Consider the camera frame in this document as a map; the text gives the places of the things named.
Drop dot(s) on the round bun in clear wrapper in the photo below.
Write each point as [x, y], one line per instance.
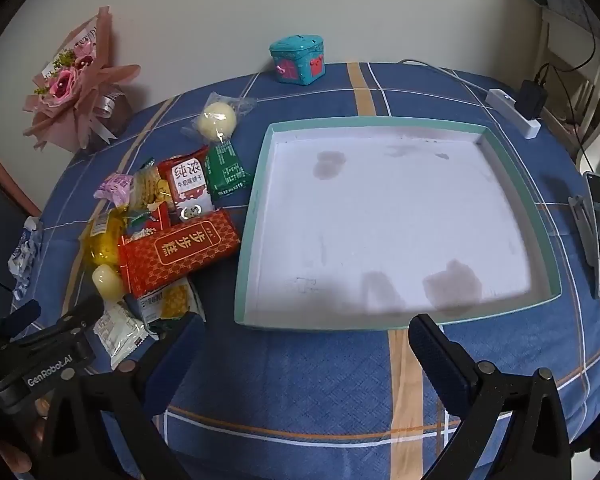
[217, 120]

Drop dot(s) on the clear cracker packet green edges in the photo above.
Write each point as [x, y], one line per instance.
[145, 190]

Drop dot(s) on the black charger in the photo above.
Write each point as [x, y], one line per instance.
[530, 100]

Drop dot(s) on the pink flower bouquet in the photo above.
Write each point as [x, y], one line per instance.
[75, 85]

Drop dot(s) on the white and blue cracker packet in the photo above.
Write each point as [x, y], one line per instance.
[172, 300]

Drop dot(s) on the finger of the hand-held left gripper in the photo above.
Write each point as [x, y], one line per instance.
[85, 310]
[20, 316]

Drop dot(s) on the yellow snack packet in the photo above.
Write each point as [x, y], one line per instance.
[100, 245]

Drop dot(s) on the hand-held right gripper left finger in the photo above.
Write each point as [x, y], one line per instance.
[180, 342]

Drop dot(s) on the blue plaid tablecloth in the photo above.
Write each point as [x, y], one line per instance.
[300, 385]

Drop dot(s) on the pale green snack packet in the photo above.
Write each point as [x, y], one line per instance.
[117, 332]

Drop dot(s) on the teal-rimmed white tray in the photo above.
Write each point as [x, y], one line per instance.
[380, 210]

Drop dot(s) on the large red patterned packet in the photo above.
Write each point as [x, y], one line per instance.
[180, 255]

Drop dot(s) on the grey phone stand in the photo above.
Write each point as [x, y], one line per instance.
[580, 225]

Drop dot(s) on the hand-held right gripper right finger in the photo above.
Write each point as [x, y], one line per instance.
[435, 355]

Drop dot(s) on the red and white biscuit packet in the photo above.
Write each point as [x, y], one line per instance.
[187, 187]

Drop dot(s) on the pink snack packet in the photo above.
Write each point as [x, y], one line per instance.
[115, 186]

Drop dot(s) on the crumpled white and blue wrapper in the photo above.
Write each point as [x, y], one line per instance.
[25, 255]

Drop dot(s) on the white power strip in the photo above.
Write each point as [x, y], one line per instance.
[510, 107]

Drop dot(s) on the teal toy house box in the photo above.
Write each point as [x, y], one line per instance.
[297, 62]

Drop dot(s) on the pale yellow jelly cup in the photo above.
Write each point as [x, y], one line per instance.
[107, 282]

